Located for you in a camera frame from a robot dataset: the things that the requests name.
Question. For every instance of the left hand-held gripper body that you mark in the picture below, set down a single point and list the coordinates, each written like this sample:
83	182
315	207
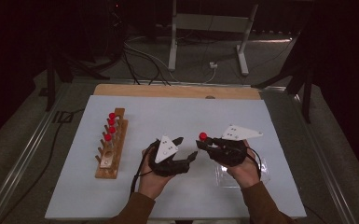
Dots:
168	168

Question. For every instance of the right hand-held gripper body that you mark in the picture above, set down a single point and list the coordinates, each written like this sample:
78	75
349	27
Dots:
230	154

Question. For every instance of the clear plastic tray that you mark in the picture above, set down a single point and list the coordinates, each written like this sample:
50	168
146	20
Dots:
223	179

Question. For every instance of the wooden test tube rack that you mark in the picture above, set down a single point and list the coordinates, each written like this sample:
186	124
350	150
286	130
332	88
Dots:
113	172

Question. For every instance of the person's left hand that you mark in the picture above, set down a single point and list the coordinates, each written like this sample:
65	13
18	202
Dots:
150	183

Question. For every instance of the person's right hand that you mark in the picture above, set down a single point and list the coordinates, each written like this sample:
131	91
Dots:
245	174

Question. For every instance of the white table mat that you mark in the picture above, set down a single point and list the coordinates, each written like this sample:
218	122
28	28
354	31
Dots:
174	118

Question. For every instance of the white plug adapter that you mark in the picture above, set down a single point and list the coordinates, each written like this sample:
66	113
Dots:
213	65

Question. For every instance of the black tripod stand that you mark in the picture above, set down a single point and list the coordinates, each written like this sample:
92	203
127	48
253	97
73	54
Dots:
307	99
50	87

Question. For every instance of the white metal stand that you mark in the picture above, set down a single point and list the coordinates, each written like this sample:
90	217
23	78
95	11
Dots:
211	23

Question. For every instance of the metal floor rail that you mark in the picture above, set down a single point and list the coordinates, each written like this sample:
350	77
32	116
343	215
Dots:
20	161
342	199

